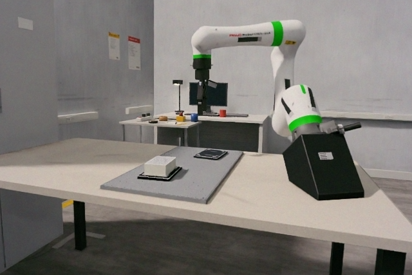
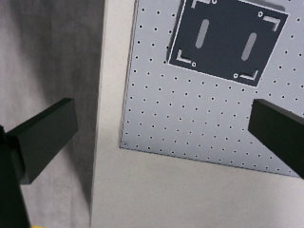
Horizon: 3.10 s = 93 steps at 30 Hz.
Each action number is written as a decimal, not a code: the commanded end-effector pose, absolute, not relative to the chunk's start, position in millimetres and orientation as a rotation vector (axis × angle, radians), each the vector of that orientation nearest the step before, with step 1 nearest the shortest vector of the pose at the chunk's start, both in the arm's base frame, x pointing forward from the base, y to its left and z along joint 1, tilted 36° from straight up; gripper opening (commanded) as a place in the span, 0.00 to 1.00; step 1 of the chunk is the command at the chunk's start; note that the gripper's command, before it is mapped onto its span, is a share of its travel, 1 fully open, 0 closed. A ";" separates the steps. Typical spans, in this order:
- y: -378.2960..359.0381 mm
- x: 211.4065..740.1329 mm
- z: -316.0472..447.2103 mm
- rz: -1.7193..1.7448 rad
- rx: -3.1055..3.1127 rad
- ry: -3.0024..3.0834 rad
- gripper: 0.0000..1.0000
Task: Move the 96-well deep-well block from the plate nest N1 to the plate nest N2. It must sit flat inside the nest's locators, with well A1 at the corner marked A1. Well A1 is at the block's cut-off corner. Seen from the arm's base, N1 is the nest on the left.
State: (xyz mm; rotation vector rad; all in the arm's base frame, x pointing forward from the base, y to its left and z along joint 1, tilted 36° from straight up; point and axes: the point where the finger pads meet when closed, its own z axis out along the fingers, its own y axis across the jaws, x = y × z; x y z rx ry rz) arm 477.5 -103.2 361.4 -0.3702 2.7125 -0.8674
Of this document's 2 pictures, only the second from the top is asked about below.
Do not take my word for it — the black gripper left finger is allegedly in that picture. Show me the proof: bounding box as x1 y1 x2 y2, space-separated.
0 98 79 228

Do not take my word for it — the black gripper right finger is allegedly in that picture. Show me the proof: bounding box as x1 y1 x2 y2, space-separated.
248 99 304 180

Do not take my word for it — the grey flat base plate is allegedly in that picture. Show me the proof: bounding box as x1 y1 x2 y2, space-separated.
119 0 304 179

